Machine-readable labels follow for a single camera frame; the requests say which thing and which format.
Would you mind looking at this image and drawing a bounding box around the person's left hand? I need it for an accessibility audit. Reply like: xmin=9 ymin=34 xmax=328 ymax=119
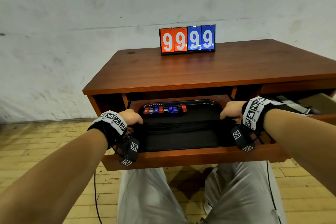
xmin=117 ymin=108 xmax=144 ymax=128

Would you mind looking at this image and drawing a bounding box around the person's right hand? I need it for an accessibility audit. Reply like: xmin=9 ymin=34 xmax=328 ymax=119
xmin=220 ymin=101 xmax=246 ymax=125

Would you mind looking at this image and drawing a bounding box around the group of coloured plastic clips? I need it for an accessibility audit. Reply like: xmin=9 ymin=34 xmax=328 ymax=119
xmin=143 ymin=104 xmax=188 ymax=114

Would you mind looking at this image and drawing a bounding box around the bundle of black lanyards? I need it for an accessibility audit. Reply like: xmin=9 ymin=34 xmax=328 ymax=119
xmin=143 ymin=120 xmax=226 ymax=135

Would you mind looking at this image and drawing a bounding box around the black plastic tray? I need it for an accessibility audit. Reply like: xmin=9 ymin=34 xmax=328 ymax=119
xmin=138 ymin=99 xmax=237 ymax=153

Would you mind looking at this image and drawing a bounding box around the person's right forearm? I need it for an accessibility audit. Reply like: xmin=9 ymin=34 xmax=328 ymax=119
xmin=263 ymin=108 xmax=336 ymax=197

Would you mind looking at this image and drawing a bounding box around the person's left forearm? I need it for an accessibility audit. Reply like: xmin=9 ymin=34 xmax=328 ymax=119
xmin=0 ymin=128 xmax=109 ymax=224

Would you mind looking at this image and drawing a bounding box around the person's left leg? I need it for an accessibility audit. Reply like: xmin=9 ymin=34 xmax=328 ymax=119
xmin=117 ymin=167 xmax=188 ymax=224

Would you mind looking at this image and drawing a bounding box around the person's leg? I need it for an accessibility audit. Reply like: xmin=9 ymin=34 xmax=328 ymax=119
xmin=203 ymin=161 xmax=287 ymax=224
xmin=117 ymin=167 xmax=188 ymax=224

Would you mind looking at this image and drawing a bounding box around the person's right leg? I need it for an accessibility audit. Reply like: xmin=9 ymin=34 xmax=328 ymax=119
xmin=203 ymin=161 xmax=287 ymax=224

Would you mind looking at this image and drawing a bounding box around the black white marker wristband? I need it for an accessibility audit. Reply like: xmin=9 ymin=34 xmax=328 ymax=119
xmin=241 ymin=96 xmax=283 ymax=131
xmin=87 ymin=110 xmax=128 ymax=149

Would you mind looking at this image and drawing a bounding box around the brown wooden desk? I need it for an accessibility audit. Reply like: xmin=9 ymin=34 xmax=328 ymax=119
xmin=83 ymin=38 xmax=336 ymax=127

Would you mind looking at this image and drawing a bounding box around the orange blue flip scoreboard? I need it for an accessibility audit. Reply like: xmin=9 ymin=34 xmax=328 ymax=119
xmin=159 ymin=24 xmax=216 ymax=56

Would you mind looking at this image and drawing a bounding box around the olive cloth bag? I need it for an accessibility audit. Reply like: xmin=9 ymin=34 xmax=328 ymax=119
xmin=299 ymin=93 xmax=336 ymax=114

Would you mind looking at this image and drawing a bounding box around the white strap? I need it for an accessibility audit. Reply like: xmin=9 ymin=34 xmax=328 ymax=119
xmin=272 ymin=96 xmax=313 ymax=116

